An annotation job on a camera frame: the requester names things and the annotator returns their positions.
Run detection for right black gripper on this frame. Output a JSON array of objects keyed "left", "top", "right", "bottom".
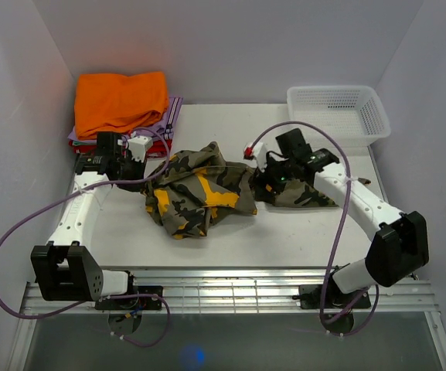
[{"left": 248, "top": 151, "right": 294, "bottom": 205}]

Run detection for camouflage trousers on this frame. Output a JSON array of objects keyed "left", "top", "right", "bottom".
[{"left": 141, "top": 141, "right": 335, "bottom": 240}]

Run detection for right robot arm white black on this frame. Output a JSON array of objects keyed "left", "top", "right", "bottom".
[{"left": 243, "top": 128, "right": 429, "bottom": 310}]

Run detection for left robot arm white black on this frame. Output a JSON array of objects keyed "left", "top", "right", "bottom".
[{"left": 31, "top": 132, "right": 152, "bottom": 309}]

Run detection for red folded trousers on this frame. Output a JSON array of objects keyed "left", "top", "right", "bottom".
[{"left": 68, "top": 139, "right": 167, "bottom": 158}]

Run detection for purple folded trousers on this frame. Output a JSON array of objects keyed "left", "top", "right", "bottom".
[{"left": 68, "top": 97, "right": 183, "bottom": 146}]

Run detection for orange folded trousers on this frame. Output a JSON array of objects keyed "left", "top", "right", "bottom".
[{"left": 74, "top": 71, "right": 169, "bottom": 141}]

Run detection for white plastic basket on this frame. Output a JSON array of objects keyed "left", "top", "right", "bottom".
[{"left": 287, "top": 85, "right": 391, "bottom": 148}]

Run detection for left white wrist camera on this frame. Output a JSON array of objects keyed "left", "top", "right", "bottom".
[{"left": 127, "top": 135, "right": 153, "bottom": 162}]

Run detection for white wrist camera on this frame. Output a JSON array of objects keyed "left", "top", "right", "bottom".
[
  {"left": 243, "top": 141, "right": 268, "bottom": 172},
  {"left": 127, "top": 135, "right": 153, "bottom": 162}
]

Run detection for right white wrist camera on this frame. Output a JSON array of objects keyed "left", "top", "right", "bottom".
[{"left": 243, "top": 141, "right": 268, "bottom": 172}]

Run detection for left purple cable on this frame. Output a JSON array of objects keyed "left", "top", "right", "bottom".
[{"left": 0, "top": 126, "right": 172, "bottom": 347}]

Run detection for purple cable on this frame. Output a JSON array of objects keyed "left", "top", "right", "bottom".
[
  {"left": 0, "top": 126, "right": 172, "bottom": 347},
  {"left": 247, "top": 120, "right": 380, "bottom": 338}
]

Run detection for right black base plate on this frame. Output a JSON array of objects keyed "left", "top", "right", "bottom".
[{"left": 291, "top": 283, "right": 371, "bottom": 309}]

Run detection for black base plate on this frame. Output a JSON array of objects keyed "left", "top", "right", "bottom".
[
  {"left": 94, "top": 285, "right": 164, "bottom": 311},
  {"left": 291, "top": 283, "right": 371, "bottom": 309}
]

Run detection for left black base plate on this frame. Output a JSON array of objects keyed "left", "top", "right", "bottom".
[{"left": 94, "top": 285, "right": 164, "bottom": 311}]

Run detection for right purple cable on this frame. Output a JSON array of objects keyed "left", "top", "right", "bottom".
[{"left": 247, "top": 120, "right": 380, "bottom": 338}]

